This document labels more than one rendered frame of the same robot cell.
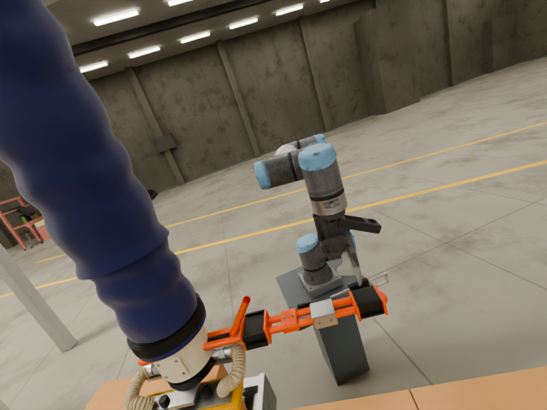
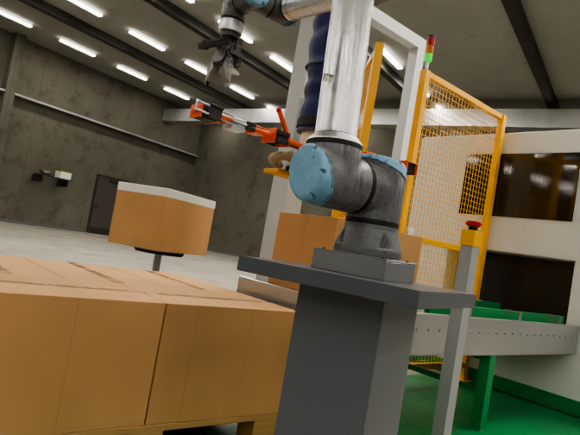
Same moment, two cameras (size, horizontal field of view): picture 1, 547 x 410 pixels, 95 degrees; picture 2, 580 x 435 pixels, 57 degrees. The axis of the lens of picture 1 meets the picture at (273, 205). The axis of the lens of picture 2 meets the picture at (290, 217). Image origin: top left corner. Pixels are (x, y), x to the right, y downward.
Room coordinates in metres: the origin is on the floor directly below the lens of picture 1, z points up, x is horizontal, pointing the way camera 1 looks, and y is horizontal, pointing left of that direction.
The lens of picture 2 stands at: (2.15, -1.39, 0.80)
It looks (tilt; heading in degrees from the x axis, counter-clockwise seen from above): 3 degrees up; 131
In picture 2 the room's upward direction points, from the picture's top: 10 degrees clockwise
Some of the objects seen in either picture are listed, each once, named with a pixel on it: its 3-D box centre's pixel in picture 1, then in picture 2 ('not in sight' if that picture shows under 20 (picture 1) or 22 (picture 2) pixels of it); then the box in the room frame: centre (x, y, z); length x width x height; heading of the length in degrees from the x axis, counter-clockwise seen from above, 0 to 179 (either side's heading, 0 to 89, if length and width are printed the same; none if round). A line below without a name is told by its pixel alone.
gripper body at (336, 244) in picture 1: (333, 230); (228, 51); (0.61, -0.13, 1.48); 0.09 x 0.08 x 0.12; 84
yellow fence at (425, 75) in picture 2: not in sight; (444, 236); (0.49, 2.22, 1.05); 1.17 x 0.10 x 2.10; 81
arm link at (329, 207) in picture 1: (329, 202); (230, 28); (0.61, -0.14, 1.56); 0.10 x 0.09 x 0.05; 174
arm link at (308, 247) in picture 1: (312, 250); (375, 189); (1.35, -0.13, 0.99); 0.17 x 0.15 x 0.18; 77
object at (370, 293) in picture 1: (367, 303); (204, 113); (0.59, -0.17, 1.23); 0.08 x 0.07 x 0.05; 84
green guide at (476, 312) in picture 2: not in sight; (511, 318); (1.14, 1.87, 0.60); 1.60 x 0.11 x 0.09; 81
